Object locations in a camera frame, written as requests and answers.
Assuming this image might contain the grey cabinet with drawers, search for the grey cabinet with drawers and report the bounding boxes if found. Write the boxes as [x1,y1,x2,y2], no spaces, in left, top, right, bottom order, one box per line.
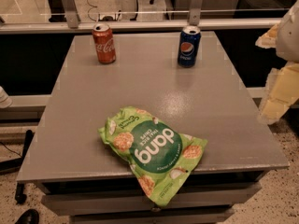
[18,32,288,224]

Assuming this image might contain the green rice chip bag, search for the green rice chip bag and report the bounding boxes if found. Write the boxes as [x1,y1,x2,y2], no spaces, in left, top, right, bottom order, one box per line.
[98,106,207,207]

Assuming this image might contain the metal railing frame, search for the metal railing frame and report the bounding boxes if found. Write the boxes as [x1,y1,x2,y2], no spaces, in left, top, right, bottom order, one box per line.
[0,0,299,35]

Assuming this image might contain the white cup edge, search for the white cup edge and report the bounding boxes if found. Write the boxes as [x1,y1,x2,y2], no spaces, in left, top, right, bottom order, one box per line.
[0,86,12,108]

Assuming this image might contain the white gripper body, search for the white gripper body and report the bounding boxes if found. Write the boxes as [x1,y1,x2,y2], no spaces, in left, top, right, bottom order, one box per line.
[276,0,299,63]

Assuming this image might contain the orange Coca-Cola can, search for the orange Coca-Cola can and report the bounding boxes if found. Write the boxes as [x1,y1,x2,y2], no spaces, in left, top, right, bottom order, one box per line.
[93,23,116,64]

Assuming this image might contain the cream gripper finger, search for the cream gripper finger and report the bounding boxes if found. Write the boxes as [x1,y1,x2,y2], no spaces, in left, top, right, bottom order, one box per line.
[255,24,278,49]
[257,62,299,125]

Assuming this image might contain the black shoe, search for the black shoe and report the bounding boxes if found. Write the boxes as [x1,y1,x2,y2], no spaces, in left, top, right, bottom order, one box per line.
[15,209,39,224]

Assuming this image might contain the blue Pepsi can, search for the blue Pepsi can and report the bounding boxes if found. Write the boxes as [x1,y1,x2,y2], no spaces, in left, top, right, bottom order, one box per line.
[178,25,201,68]

